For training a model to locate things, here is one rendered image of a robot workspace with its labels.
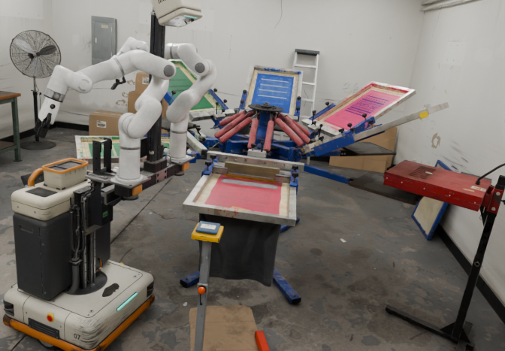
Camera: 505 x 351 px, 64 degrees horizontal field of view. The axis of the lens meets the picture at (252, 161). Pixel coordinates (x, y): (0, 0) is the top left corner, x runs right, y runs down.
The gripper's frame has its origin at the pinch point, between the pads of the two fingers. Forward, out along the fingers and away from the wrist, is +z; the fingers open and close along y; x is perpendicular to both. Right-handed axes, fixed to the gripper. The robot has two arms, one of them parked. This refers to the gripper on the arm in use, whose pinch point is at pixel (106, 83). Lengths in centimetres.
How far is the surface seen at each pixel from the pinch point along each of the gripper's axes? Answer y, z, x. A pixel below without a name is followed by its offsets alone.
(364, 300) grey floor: -230, 26, 73
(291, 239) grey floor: -245, 6, -26
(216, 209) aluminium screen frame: -59, 29, 61
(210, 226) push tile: -51, 38, 73
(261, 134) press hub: -137, -49, -22
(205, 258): -58, 52, 73
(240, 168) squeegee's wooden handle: -92, -4, 25
